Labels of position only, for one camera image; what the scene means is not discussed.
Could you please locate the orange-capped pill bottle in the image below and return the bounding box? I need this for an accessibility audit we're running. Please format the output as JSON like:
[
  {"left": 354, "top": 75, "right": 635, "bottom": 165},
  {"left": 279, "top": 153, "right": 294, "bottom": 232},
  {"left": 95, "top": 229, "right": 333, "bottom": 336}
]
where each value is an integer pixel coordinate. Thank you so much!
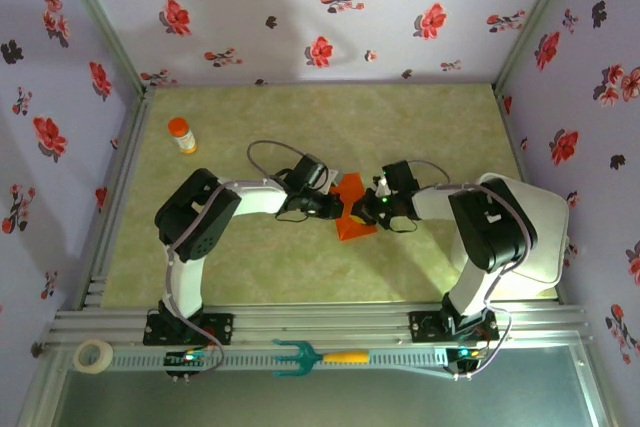
[{"left": 167, "top": 116, "right": 199, "bottom": 155}]

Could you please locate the white tape roll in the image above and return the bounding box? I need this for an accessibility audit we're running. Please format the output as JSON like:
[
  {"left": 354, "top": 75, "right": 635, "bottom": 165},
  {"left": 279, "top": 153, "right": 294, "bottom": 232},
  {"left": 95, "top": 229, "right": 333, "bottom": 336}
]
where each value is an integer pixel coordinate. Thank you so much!
[{"left": 73, "top": 339, "right": 114, "bottom": 375}]

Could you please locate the aluminium mounting rail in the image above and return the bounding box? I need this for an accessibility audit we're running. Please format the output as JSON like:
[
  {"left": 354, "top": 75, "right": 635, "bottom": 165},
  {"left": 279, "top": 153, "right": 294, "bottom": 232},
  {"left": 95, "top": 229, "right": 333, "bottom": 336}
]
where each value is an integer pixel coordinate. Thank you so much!
[{"left": 47, "top": 302, "right": 596, "bottom": 348}]

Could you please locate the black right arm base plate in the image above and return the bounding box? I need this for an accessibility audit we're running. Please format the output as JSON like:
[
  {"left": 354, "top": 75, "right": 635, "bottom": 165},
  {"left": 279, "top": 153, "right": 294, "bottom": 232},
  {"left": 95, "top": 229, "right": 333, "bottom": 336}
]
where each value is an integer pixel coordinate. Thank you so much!
[{"left": 408, "top": 309, "right": 501, "bottom": 344}]

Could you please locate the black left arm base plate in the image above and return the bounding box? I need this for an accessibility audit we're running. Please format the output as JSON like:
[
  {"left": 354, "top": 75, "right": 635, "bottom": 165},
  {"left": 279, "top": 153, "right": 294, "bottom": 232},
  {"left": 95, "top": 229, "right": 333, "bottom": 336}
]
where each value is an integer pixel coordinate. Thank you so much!
[{"left": 143, "top": 311, "right": 236, "bottom": 347}]

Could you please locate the teal rake with yellow handle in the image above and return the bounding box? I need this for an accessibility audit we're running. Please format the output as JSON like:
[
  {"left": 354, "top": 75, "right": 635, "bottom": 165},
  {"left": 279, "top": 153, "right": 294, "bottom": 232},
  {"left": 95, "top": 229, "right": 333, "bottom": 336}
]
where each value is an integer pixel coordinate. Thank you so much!
[{"left": 271, "top": 338, "right": 371, "bottom": 379}]

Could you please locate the grey slotted cable duct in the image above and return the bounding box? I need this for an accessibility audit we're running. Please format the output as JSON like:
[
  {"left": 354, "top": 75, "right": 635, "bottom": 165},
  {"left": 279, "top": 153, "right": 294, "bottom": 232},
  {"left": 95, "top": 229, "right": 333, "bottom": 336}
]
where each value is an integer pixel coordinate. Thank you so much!
[{"left": 74, "top": 349, "right": 454, "bottom": 374}]

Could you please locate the aluminium frame post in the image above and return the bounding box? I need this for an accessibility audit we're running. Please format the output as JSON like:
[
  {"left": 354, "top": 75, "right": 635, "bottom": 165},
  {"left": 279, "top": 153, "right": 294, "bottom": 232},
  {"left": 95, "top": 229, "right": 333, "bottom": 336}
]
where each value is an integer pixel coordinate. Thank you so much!
[
  {"left": 48, "top": 0, "right": 154, "bottom": 96},
  {"left": 492, "top": 0, "right": 584, "bottom": 93}
]

